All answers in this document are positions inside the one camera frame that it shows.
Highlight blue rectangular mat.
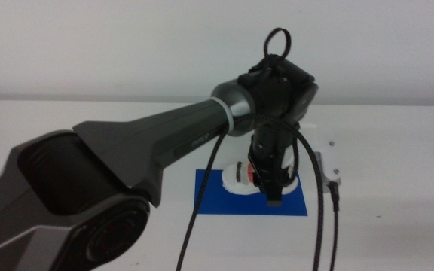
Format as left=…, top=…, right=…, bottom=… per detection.
left=194, top=169, right=309, bottom=218

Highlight thin black camera cable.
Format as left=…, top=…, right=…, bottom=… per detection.
left=327, top=180, right=341, bottom=271

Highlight white strapped sandal shoe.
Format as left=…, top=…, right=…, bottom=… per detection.
left=221, top=160, right=300, bottom=196

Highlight black braided cable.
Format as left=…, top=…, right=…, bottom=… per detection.
left=175, top=113, right=326, bottom=271

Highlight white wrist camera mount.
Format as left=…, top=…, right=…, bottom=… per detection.
left=298, top=121, right=343, bottom=188

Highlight black looped wrist cable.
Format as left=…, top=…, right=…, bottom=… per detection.
left=263, top=26, right=292, bottom=71

